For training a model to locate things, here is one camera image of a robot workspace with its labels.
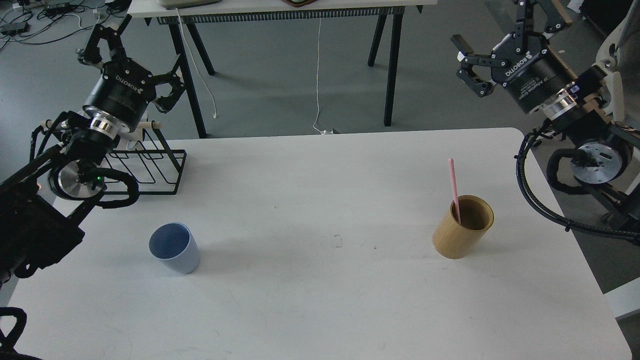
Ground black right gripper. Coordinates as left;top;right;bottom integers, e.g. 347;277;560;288
451;0;581;116

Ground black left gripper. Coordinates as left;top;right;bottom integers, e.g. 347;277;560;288
77;22;187;134

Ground pink chopstick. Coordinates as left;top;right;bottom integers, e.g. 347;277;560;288
447;158;462;224

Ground light blue cup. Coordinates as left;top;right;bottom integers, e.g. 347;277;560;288
148;222;201;275

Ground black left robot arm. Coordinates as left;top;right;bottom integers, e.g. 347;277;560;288
0;14;185;284

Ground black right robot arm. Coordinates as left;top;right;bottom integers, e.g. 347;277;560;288
451;0;639;245

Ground white background table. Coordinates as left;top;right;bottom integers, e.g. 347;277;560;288
126;0;425;139

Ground bamboo cylinder holder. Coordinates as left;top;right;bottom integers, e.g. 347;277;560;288
432;194;495;259

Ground black wire dish rack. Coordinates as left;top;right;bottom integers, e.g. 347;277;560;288
42;119;187;196

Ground white cable left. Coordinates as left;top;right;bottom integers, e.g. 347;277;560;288
175;8;221;120

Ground floor cables and adapters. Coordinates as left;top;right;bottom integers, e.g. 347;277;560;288
0;0;132;51

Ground white hanging cable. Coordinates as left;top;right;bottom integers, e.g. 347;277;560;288
312;17;335;136

